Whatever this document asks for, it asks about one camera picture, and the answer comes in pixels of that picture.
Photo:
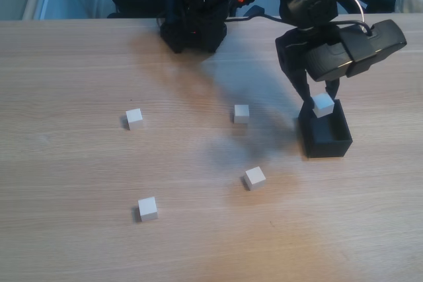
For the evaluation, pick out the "black open box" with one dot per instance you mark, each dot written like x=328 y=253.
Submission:
x=327 y=150

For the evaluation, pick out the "black oval camera box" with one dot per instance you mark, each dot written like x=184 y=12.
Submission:
x=360 y=51

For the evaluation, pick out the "white cube block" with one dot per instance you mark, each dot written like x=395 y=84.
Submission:
x=323 y=105
x=255 y=178
x=133 y=118
x=147 y=208
x=241 y=113

